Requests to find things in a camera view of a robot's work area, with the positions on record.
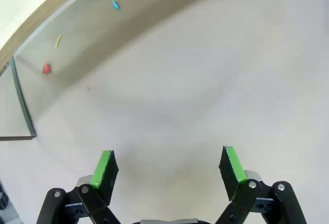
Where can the red paper scrap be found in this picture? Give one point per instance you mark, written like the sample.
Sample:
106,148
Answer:
47,68

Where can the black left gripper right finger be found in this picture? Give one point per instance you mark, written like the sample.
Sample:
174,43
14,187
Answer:
232,172

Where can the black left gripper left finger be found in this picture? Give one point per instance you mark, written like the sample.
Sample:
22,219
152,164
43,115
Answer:
105,172

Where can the blue paper scrap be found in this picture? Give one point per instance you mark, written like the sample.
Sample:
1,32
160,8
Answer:
115,5

